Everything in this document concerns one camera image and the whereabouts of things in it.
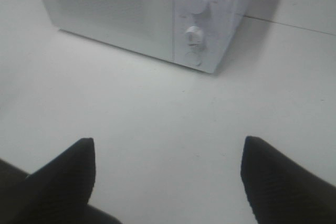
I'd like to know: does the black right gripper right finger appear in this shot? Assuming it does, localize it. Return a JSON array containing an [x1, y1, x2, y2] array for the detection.
[[240, 136, 335, 223]]

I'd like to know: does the white microwave knob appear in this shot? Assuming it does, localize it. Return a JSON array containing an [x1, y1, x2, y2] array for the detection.
[[185, 26, 205, 48], [184, 0, 209, 15]]

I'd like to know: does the round door release button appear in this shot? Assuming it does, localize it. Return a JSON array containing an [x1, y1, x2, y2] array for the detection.
[[184, 51, 202, 67]]

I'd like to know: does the white microwave oven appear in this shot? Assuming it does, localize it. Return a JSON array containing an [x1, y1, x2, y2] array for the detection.
[[30, 0, 253, 74]]

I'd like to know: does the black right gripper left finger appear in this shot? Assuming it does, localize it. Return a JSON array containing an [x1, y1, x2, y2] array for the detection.
[[1, 138, 120, 223]]

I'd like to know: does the white microwave door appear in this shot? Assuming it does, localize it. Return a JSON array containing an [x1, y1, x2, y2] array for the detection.
[[43, 0, 173, 61]]

